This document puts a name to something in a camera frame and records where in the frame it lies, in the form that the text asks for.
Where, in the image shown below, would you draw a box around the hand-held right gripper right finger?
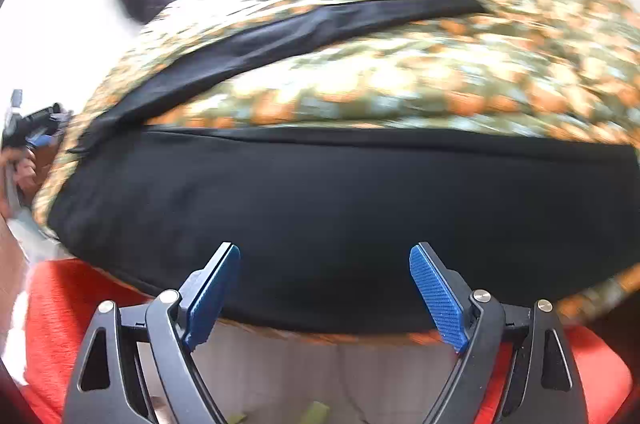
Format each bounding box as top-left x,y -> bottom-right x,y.
409,242 -> 590,424

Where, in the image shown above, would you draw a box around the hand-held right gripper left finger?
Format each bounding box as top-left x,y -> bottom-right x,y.
62,242 -> 242,424

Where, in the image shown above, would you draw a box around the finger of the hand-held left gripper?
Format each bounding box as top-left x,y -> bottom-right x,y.
22,129 -> 57,150
26,102 -> 70,126

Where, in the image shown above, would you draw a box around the black pants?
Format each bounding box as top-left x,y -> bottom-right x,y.
47,0 -> 640,336

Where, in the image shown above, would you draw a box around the person's left hand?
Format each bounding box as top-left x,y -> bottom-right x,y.
0,149 -> 39,217

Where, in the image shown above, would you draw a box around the mattress with floral sheet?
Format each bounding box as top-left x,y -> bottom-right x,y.
192,321 -> 466,424

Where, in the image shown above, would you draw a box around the orange fluffy rug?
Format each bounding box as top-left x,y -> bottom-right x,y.
22,256 -> 633,424

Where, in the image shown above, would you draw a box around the pumpkin print blanket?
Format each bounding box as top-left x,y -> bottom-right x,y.
32,0 -> 640,330

